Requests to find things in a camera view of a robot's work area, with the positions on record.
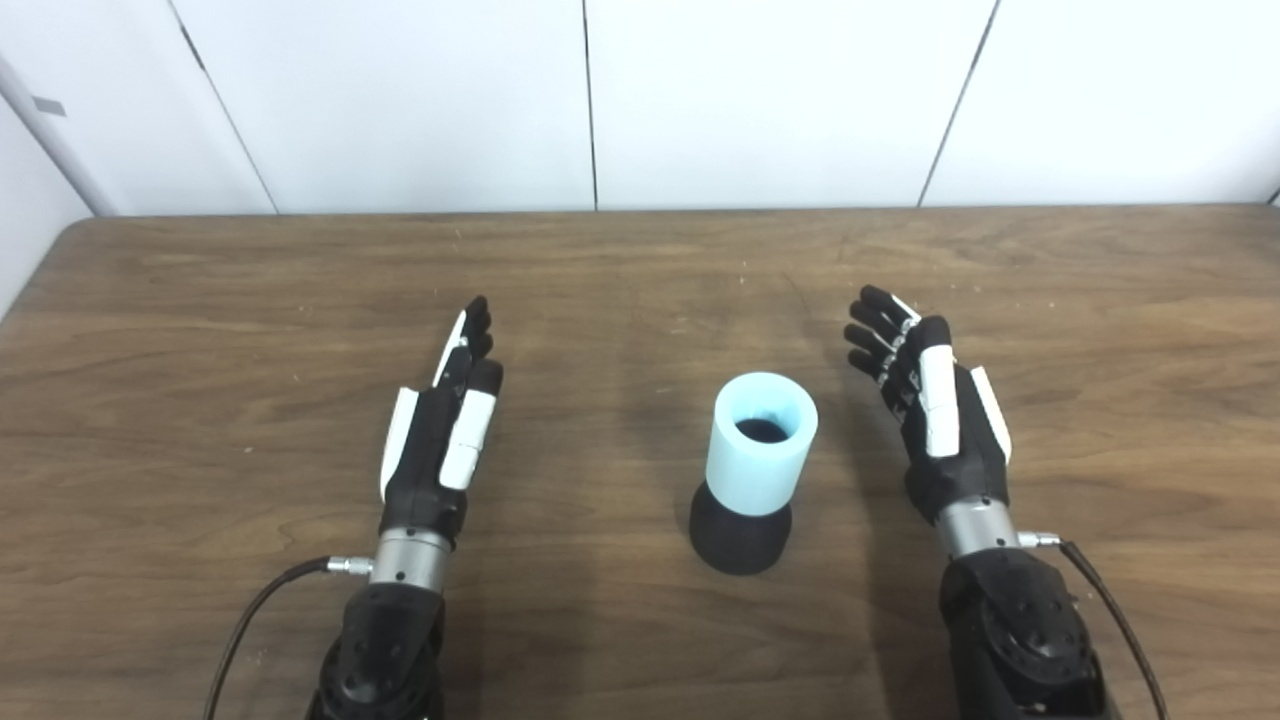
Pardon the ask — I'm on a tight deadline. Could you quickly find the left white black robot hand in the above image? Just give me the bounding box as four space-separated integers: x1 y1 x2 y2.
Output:
379 295 505 549

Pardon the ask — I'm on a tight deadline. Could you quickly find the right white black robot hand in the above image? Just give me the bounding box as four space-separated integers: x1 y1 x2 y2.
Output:
844 285 1013 526

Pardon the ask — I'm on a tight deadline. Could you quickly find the light-blue hose cylinder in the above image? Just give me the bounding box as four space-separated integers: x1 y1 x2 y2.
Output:
705 372 819 517

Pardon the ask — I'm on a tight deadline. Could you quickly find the black funnel-shaped nozzle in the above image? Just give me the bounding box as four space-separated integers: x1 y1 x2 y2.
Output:
688 418 793 576

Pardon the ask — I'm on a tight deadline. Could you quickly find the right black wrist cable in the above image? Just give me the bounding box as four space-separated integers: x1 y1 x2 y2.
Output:
1018 531 1171 720

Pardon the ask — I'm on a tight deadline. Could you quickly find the white wall corner trim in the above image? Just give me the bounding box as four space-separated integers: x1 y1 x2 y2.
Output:
0 55 121 217

